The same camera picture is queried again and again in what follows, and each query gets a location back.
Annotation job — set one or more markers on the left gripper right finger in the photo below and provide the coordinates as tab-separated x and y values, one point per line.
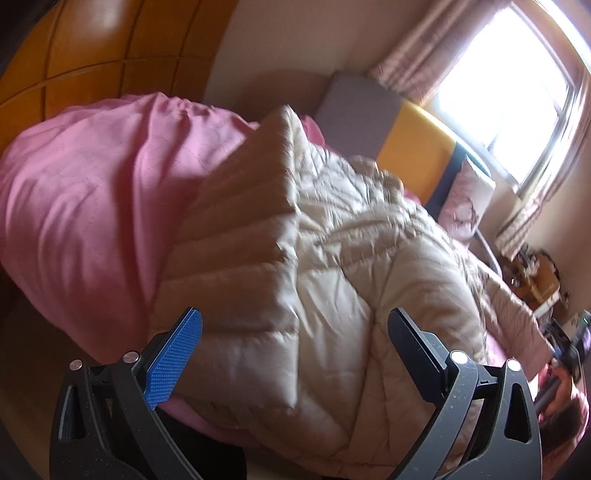
505	443

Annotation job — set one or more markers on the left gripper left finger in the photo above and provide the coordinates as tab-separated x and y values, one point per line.
105	422

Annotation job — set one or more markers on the beige quilted down jacket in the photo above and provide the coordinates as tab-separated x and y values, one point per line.
295	257

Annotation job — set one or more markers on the cluttered wooden side table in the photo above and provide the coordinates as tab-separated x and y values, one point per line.
534	277

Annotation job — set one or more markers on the right pink patterned curtain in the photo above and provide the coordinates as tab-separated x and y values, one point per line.
514	234

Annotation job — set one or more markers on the pink patterned curtain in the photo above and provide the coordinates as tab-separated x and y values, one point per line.
514	234
417	66

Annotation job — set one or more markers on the white deer print pillow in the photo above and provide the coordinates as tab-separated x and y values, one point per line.
470	195

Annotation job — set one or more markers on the pink bed cover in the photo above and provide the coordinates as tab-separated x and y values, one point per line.
91	201

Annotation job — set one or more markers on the grey yellow blue headboard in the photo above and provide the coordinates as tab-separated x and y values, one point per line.
358	116

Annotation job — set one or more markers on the left pink patterned curtain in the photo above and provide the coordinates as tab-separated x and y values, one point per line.
417	66

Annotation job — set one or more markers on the brown wooden wardrobe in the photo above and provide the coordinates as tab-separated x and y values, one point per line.
81	52

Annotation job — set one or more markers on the grey metal bed rail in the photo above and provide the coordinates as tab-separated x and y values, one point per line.
483	251

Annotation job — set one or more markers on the window with white frame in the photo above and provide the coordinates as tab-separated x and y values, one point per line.
513	93

